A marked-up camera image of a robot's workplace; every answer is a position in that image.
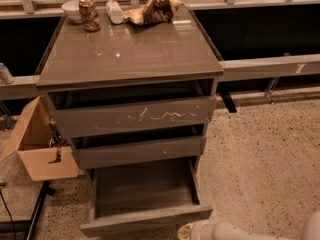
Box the grey bottom drawer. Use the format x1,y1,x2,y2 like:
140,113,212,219
81,158,212,237

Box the grey drawer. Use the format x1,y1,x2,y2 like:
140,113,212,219
52,96,216,138
72,136,206,169
81,158,212,237

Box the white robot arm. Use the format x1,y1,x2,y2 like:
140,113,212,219
177,212,320,240

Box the grey middle drawer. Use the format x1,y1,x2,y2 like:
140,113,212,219
72,136,206,169

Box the grey drawer cabinet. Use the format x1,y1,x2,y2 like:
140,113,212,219
34,4,225,172

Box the grey top drawer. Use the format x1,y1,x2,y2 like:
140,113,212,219
52,96,216,138

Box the black metal floor stand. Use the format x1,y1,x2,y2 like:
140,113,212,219
0,181,55,240

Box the open cardboard box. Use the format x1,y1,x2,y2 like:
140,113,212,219
1,97,79,181

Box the grey metal railing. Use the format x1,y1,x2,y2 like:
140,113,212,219
0,54,320,100

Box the crumpled brown snack bag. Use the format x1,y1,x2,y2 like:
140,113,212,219
123,0,183,25

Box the white can on ledge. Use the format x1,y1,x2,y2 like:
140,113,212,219
0,63,14,84

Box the brown drink can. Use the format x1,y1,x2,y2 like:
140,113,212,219
79,0,100,32

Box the white bowl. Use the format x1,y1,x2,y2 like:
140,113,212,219
61,0,82,23

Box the black cable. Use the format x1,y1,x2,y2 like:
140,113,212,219
0,187,18,240

